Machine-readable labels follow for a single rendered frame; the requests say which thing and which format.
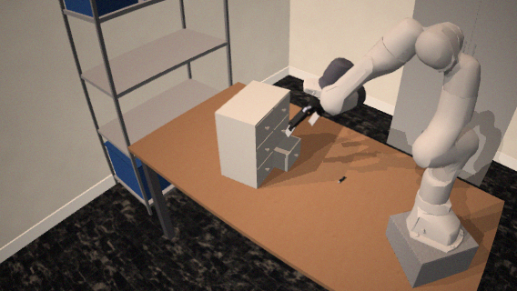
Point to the grey small chest of drawers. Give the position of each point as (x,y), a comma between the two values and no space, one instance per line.
(236,124)

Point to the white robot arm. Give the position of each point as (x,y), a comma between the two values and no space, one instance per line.
(447,143)

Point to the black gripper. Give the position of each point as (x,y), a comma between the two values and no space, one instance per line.
(304,112)

